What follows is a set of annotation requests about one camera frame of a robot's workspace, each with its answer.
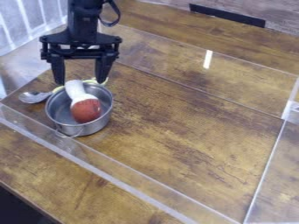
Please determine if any black bar in background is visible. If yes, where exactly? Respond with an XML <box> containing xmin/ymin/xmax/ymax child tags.
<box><xmin>190</xmin><ymin>3</ymin><xmax>268</xmax><ymax>28</ymax></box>

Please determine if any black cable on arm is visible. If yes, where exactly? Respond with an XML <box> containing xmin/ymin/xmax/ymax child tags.
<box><xmin>98</xmin><ymin>0</ymin><xmax>122</xmax><ymax>28</ymax></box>

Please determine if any silver metal pot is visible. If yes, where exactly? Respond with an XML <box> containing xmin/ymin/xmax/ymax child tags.
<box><xmin>46</xmin><ymin>80</ymin><xmax>114</xmax><ymax>137</ymax></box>

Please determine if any spoon with yellow-green handle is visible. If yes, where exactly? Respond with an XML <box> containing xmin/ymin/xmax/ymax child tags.
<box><xmin>19</xmin><ymin>78</ymin><xmax>109</xmax><ymax>104</ymax></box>

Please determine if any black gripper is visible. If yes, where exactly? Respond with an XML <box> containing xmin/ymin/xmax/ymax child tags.
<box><xmin>41</xmin><ymin>30</ymin><xmax>123</xmax><ymax>85</ymax></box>

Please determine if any red plush mushroom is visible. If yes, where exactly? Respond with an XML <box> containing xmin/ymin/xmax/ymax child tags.
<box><xmin>65</xmin><ymin>80</ymin><xmax>101</xmax><ymax>123</ymax></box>

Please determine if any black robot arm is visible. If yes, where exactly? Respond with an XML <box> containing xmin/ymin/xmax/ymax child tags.
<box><xmin>41</xmin><ymin>0</ymin><xmax>123</xmax><ymax>85</ymax></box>

